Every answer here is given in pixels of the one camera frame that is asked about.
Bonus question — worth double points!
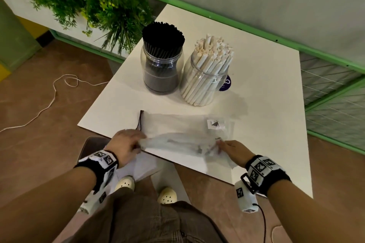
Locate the person's right hand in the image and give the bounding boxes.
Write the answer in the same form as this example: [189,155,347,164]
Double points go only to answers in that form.
[216,139,256,168]

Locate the person's left hand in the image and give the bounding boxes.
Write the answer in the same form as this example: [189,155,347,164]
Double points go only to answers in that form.
[106,129,148,168]

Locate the person's right forearm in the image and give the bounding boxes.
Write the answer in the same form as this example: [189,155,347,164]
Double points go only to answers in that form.
[267,179,365,243]

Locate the person's left forearm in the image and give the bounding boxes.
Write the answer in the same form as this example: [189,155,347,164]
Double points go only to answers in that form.
[0,166,98,243]

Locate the brown chair seat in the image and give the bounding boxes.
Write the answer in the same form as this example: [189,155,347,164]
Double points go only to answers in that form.
[76,136,112,163]

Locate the person's left white clog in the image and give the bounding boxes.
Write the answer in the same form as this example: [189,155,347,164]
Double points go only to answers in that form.
[115,176,136,192]

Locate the person's white clog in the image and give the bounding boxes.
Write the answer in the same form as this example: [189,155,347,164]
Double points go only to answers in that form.
[115,176,136,192]
[157,187,178,205]

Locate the flat clear plastic bag with sticker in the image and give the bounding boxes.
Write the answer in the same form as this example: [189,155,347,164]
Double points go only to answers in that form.
[136,110,236,144]

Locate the round blue sticker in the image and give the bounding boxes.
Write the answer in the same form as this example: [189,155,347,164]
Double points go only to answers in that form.
[219,74,232,92]

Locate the person's right white clog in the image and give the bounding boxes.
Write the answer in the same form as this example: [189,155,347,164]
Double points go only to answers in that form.
[157,187,178,205]

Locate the clear jar holding white straws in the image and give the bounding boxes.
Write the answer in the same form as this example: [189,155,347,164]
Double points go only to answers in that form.
[180,51,229,107]

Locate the clear jar holding black straws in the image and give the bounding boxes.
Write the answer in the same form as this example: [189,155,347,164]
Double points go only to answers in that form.
[140,44,183,95]

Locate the person's brown plaid trousers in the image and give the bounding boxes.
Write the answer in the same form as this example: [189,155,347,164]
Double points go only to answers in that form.
[61,187,229,243]

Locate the bundle of white paper straws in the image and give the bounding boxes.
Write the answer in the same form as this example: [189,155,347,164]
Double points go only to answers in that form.
[181,33,234,107]

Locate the bundle of black straws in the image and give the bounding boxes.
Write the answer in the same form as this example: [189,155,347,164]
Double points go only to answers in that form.
[142,21,185,92]

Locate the green artificial plant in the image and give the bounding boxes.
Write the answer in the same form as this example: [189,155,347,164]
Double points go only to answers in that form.
[0,0,156,55]

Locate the green and yellow cabinet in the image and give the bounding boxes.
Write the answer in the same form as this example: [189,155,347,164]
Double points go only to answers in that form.
[0,0,49,82]

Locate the white planter box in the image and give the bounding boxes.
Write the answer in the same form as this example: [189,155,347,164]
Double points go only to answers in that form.
[0,0,130,59]

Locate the left wrist camera with marker band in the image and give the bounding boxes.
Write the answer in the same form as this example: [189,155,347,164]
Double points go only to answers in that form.
[74,150,119,215]

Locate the wrist camera with marker band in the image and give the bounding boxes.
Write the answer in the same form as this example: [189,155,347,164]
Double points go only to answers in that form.
[74,150,119,215]
[234,155,292,214]

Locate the right wrist camera with marker band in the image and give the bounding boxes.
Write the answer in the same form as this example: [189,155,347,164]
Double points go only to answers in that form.
[234,155,292,214]

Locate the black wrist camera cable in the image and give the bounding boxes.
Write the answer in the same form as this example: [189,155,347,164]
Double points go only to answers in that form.
[253,204,267,243]

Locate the white cable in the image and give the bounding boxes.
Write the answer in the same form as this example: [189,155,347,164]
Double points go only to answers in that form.
[0,74,109,133]

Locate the green wire mesh panel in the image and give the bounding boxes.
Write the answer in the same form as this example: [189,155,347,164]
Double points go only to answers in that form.
[299,52,365,155]

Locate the green metal rail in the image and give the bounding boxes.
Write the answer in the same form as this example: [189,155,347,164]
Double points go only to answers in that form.
[50,0,365,75]

